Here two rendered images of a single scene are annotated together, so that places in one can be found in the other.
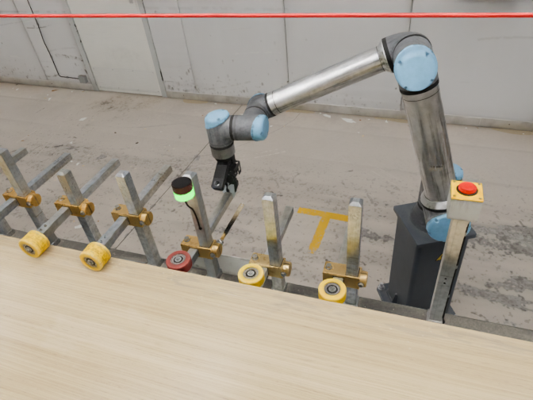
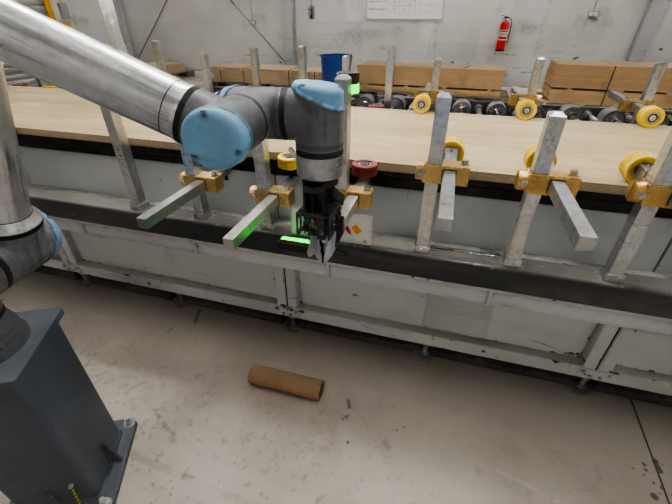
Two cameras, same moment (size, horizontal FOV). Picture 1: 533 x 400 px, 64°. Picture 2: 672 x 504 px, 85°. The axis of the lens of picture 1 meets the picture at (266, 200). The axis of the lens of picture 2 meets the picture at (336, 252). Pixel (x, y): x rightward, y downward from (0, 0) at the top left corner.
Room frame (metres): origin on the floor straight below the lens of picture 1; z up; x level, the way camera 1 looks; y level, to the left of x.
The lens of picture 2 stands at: (2.06, 0.09, 1.30)
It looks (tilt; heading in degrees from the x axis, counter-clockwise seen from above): 33 degrees down; 174
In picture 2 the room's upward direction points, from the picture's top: straight up
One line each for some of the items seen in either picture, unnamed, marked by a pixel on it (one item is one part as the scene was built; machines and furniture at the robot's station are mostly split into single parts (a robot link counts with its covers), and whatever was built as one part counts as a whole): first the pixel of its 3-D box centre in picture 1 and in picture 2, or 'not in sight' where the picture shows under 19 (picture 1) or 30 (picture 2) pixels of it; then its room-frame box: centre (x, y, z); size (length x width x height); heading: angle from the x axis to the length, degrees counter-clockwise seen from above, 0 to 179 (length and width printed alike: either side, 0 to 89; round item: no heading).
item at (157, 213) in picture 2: (344, 256); (191, 191); (0.96, -0.23, 0.83); 0.43 x 0.03 x 0.04; 157
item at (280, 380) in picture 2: not in sight; (285, 381); (1.08, 0.00, 0.04); 0.30 x 0.08 x 0.08; 67
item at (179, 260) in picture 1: (181, 270); (364, 179); (0.97, 0.31, 0.85); 0.08 x 0.08 x 0.11
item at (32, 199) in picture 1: (22, 198); (664, 193); (1.36, 0.94, 0.95); 0.13 x 0.06 x 0.05; 67
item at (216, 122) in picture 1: (219, 128); (317, 118); (1.37, 0.14, 1.14); 0.10 x 0.09 x 0.12; 75
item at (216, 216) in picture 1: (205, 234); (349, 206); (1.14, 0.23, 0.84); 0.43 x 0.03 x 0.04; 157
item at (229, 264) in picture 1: (222, 263); (330, 225); (1.08, 0.19, 0.75); 0.26 x 0.01 x 0.10; 67
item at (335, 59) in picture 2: not in sight; (337, 76); (-4.89, 0.90, 0.36); 0.59 x 0.57 x 0.73; 154
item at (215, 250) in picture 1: (201, 248); (349, 195); (1.07, 0.24, 0.85); 0.13 x 0.06 x 0.05; 67
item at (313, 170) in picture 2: (222, 148); (321, 165); (1.37, 0.14, 1.05); 0.10 x 0.09 x 0.05; 67
